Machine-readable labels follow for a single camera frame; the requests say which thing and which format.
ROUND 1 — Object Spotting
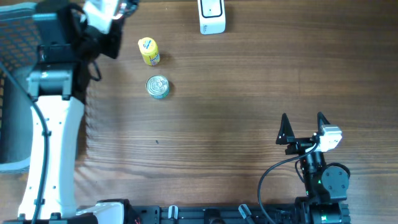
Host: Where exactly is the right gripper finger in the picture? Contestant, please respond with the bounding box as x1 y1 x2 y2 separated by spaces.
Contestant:
317 111 330 129
275 113 295 145

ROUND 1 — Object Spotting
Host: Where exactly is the yellow mentos gum bottle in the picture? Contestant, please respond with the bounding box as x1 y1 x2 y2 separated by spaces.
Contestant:
137 37 160 66

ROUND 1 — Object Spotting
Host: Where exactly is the round tin can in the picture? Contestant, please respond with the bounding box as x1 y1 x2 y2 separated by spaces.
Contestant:
146 75 170 100

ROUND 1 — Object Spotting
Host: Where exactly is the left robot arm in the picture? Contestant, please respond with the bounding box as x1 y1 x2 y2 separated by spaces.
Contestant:
1 1 139 223

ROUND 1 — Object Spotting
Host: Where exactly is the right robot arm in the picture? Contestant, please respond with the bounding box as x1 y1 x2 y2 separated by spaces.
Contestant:
275 113 351 224

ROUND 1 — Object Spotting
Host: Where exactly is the white barcode scanner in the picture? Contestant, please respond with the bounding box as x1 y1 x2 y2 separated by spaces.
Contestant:
197 0 226 35

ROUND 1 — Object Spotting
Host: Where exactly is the grey plastic mesh basket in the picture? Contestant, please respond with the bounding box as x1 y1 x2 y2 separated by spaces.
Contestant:
1 2 40 173

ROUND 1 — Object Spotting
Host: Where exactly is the black right camera cable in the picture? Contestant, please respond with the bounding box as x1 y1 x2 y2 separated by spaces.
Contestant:
257 141 320 224

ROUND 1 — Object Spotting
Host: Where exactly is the black camera cable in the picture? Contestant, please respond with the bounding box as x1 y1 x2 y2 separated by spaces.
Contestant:
0 62 52 224
257 141 320 224

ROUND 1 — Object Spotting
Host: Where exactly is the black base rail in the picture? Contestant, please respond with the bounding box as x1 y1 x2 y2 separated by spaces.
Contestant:
76 202 351 224

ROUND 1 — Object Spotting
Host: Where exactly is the black left camera cable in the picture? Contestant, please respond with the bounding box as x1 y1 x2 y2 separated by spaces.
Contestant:
0 62 52 224

